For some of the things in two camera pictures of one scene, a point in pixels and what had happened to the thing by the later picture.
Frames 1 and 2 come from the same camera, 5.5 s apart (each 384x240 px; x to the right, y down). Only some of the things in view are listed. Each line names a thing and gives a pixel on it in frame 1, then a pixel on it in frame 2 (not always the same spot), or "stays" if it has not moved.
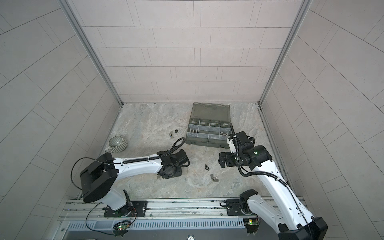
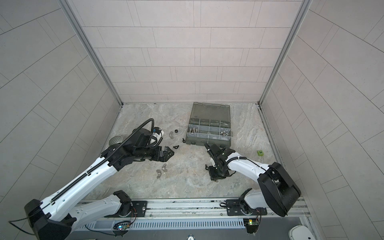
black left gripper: (180, 173) → (158, 158)
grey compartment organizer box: (209, 125) stays
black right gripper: (227, 162) → (213, 177)
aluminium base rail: (194, 210) stays
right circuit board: (251, 224) stays
